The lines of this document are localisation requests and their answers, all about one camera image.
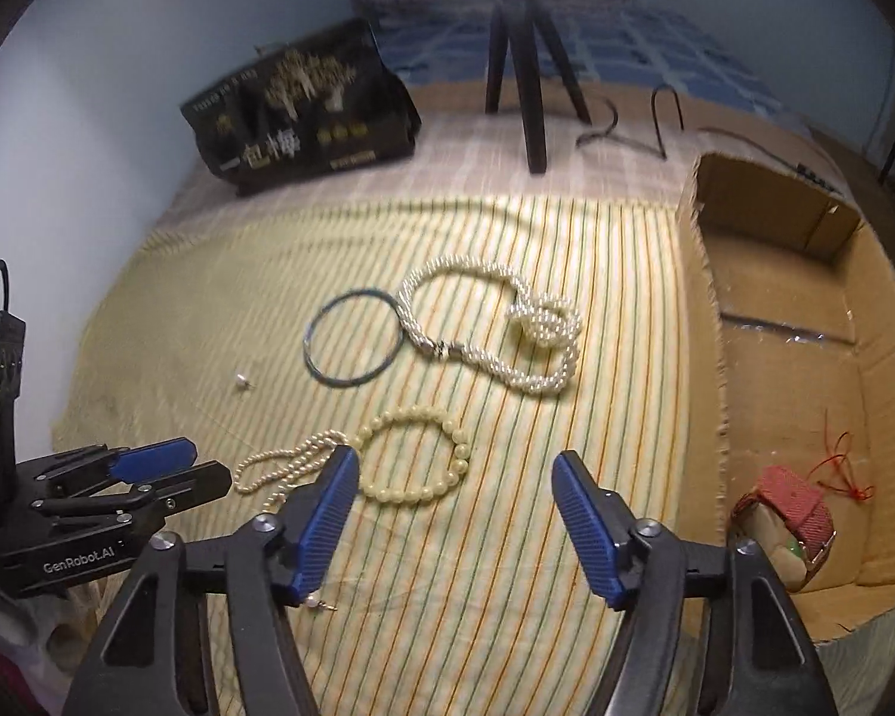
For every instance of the pearl drop earring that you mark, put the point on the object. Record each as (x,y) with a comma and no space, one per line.
(312,600)

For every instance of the beige watch cushion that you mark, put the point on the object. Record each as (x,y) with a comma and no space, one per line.
(768,544)

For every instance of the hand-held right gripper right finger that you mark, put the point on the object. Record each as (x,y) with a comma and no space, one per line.
(585,529)

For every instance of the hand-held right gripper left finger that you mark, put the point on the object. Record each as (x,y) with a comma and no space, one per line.
(328,514)

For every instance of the black printed bag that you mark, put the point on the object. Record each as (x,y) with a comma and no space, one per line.
(298,119)

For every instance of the black tripod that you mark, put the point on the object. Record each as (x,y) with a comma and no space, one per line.
(533,112)

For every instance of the blue checked quilt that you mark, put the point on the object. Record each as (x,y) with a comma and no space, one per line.
(641,45)

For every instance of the blue bangle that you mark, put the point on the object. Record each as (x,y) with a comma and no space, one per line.
(341,382)

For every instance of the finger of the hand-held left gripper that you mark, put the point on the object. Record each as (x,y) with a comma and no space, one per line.
(156,457)
(194,483)

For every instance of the pink cloth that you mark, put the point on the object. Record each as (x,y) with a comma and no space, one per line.
(0,671)

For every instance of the cardboard box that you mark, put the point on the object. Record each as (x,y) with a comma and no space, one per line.
(790,388)

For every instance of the black power strip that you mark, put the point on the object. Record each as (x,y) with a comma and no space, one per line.
(813,174)

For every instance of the yellow striped cloth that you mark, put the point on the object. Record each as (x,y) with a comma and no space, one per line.
(492,477)

